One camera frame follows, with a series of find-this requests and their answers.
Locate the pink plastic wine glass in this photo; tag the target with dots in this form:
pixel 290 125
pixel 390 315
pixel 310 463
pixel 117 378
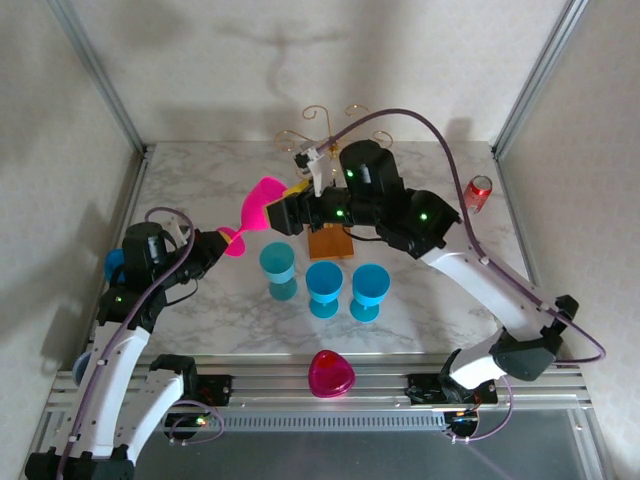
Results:
pixel 257 210

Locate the light teal plastic wine glass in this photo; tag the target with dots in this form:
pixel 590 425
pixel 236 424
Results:
pixel 277 260

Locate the blue plastic wine glass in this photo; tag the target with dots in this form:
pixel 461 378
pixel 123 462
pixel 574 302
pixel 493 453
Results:
pixel 324 280
pixel 370 282

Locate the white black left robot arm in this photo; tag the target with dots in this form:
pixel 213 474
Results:
pixel 120 370

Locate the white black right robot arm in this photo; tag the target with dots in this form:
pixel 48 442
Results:
pixel 480 280

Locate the blue translucent bowl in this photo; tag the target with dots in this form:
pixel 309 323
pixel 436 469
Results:
pixel 114 262

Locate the red soda can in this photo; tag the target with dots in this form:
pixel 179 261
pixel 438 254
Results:
pixel 481 195

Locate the grey blue measuring cup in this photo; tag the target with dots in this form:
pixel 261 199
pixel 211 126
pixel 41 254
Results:
pixel 81 367

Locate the magenta translucent heart bowl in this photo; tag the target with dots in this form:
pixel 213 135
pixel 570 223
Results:
pixel 330 375

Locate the black controller board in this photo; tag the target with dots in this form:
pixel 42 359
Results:
pixel 187 422
pixel 462 422

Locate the grey metal panel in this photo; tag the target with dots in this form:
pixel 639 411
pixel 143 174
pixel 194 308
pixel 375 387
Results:
pixel 325 456

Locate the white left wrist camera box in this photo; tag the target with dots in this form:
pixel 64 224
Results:
pixel 312 160

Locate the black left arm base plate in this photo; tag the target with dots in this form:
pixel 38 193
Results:
pixel 217 390

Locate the aluminium frame rails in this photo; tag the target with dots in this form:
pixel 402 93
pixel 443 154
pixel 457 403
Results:
pixel 280 385

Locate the aluminium frame post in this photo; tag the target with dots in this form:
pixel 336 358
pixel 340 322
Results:
pixel 100 75
pixel 539 75

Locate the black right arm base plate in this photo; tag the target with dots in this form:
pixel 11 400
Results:
pixel 425 390

